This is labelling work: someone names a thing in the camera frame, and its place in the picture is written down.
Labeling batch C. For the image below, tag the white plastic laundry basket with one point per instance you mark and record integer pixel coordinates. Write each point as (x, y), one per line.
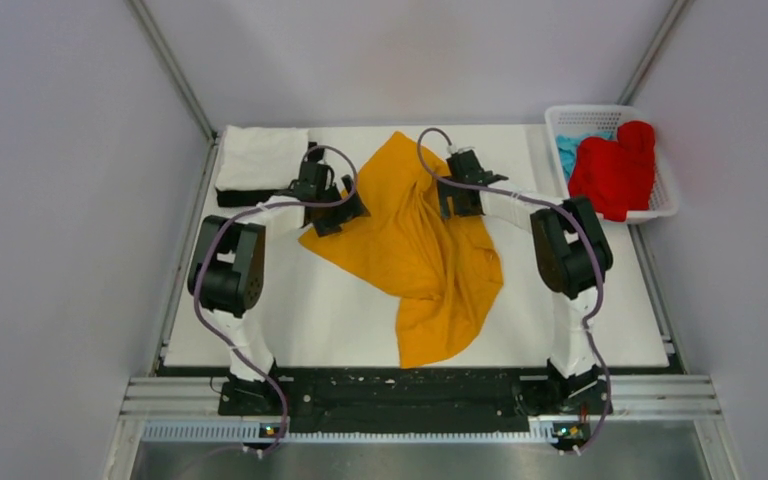
(578, 119)

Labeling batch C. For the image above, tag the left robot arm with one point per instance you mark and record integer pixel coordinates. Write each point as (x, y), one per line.
(226, 276)

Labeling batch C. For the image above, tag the red t-shirt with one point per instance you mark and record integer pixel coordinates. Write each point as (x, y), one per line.
(618, 175)

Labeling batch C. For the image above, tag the aluminium frame post right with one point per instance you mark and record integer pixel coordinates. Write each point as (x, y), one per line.
(656, 47)

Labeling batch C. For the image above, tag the aluminium frame post left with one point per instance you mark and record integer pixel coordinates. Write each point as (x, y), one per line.
(167, 59)

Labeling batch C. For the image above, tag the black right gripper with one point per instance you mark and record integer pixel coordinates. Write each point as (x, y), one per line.
(447, 189)

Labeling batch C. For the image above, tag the aluminium frame post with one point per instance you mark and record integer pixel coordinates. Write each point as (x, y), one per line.
(167, 59)
(656, 47)

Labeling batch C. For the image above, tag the black folded t-shirt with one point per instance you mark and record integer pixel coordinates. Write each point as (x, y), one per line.
(245, 197)

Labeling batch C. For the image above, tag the yellow t-shirt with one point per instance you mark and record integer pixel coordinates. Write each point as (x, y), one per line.
(446, 274)

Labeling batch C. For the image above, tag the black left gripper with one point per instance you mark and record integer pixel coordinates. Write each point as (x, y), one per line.
(354, 207)

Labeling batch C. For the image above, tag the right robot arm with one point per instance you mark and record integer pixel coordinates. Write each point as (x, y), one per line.
(572, 256)

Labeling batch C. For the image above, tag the light blue t-shirt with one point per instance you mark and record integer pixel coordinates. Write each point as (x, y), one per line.
(567, 147)

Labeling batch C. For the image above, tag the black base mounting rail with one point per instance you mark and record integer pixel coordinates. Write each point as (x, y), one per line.
(415, 401)

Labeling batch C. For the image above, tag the white slotted cable duct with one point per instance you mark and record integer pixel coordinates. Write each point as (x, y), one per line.
(195, 431)

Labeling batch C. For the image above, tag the white folded t-shirt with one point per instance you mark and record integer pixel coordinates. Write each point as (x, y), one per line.
(261, 138)

